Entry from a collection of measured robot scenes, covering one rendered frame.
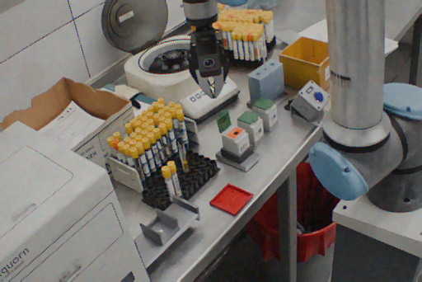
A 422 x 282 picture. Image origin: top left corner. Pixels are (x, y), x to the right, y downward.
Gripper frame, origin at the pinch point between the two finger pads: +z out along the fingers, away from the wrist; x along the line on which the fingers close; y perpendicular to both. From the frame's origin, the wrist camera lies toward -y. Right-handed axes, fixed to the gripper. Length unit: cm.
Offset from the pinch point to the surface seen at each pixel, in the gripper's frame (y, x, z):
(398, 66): 170, -112, 98
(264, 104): 3.0, -11.6, 5.8
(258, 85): 9.5, -10.9, 4.3
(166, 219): -30.9, 10.1, 7.3
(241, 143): -10.2, -5.4, 6.6
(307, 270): 5, -23, 78
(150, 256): -38.6, 13.2, 9.0
